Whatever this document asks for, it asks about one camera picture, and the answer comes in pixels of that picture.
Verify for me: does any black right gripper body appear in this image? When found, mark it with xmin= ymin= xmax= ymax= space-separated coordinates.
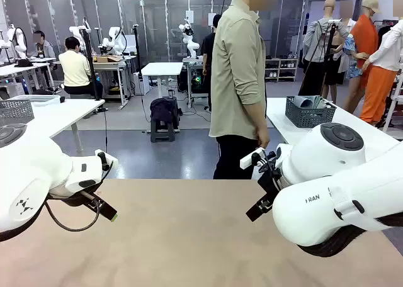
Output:
xmin=257 ymin=151 xmax=286 ymax=203

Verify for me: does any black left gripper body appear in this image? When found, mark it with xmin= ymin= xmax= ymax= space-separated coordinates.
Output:
xmin=50 ymin=181 xmax=105 ymax=207

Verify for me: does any grey towel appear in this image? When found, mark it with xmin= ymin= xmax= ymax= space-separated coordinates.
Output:
xmin=311 ymin=95 xmax=330 ymax=110
xmin=293 ymin=97 xmax=315 ymax=109

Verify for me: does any person's right forearm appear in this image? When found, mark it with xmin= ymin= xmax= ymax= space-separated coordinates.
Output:
xmin=242 ymin=93 xmax=268 ymax=133

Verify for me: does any grey perforated basket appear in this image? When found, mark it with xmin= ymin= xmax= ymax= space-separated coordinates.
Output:
xmin=0 ymin=99 xmax=35 ymax=121
xmin=285 ymin=95 xmax=337 ymax=129

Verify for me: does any person's right hand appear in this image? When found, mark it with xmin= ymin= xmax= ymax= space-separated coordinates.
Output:
xmin=255 ymin=128 xmax=271 ymax=150

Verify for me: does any black step stool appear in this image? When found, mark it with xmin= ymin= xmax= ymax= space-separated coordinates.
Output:
xmin=150 ymin=110 xmax=181 ymax=144

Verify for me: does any person in beige shirt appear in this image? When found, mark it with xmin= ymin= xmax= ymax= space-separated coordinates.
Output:
xmin=209 ymin=0 xmax=272 ymax=180

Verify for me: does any clear plastic bin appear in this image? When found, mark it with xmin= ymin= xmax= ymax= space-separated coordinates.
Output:
xmin=8 ymin=94 xmax=61 ymax=108

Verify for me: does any wooden shoe shelf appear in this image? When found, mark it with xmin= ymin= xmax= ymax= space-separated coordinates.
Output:
xmin=264 ymin=57 xmax=298 ymax=82

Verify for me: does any black bag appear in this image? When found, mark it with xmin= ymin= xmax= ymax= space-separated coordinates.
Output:
xmin=150 ymin=98 xmax=181 ymax=124

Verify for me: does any robot cart with computer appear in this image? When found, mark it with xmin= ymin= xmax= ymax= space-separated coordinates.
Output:
xmin=182 ymin=57 xmax=210 ymax=108

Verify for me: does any seated person in yellow shirt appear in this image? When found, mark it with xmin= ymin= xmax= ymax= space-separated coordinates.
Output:
xmin=59 ymin=37 xmax=104 ymax=99

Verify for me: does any black pole stand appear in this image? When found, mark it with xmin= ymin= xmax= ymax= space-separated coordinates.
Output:
xmin=79 ymin=18 xmax=104 ymax=101
xmin=132 ymin=24 xmax=143 ymax=80

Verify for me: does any white robot desk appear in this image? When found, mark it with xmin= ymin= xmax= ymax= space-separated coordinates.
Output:
xmin=91 ymin=55 xmax=138 ymax=111

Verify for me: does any white office desk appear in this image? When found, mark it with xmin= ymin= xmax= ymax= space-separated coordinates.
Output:
xmin=0 ymin=62 xmax=54 ymax=93

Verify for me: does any figure in blue floral dress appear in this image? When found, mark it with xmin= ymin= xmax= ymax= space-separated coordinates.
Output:
xmin=338 ymin=0 xmax=366 ymax=111

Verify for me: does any black tripod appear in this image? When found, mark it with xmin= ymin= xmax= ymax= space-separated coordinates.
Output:
xmin=297 ymin=18 xmax=343 ymax=96

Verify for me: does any cardboard box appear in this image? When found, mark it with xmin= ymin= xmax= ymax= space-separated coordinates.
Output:
xmin=95 ymin=55 xmax=123 ymax=64

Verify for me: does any person in black clothes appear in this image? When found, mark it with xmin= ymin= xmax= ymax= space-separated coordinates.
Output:
xmin=201 ymin=14 xmax=222 ymax=111

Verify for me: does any mannequin in grey shirt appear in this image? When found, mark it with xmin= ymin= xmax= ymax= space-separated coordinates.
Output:
xmin=302 ymin=0 xmax=349 ymax=103

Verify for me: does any mannequin in orange trousers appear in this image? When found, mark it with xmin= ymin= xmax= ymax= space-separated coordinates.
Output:
xmin=360 ymin=18 xmax=403 ymax=125

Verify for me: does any white standing desk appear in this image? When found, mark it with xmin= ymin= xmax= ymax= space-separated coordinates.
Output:
xmin=140 ymin=62 xmax=184 ymax=133

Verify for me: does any seated person in grey jacket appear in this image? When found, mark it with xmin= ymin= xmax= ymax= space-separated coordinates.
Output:
xmin=33 ymin=30 xmax=57 ymax=60

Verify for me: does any mannequin in orange shirt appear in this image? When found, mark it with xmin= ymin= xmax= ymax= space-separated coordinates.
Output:
xmin=349 ymin=0 xmax=382 ymax=89

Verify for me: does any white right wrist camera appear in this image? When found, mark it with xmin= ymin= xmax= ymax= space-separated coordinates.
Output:
xmin=239 ymin=147 xmax=267 ymax=171

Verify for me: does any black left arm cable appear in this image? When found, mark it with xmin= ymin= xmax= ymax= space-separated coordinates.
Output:
xmin=43 ymin=198 xmax=102 ymax=232

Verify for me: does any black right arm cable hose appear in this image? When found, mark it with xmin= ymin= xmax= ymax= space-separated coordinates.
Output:
xmin=297 ymin=216 xmax=403 ymax=258

